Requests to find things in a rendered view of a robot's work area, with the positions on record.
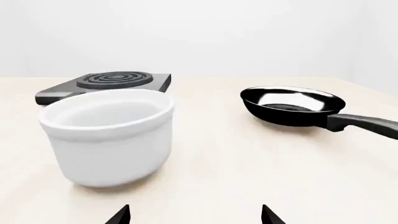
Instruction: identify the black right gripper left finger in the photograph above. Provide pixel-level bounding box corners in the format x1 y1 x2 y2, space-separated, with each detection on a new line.
104 203 131 224

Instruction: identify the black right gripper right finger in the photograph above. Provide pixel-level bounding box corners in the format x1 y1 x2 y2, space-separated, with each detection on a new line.
261 203 287 224

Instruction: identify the white ceramic bowl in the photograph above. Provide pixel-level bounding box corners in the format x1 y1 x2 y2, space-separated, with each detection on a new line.
37 89 175 189

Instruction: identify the black frying pan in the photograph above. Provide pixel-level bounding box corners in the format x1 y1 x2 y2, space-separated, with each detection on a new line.
239 85 398 141

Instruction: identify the black electric hot plate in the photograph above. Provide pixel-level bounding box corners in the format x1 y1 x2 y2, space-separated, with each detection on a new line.
35 71 172 106

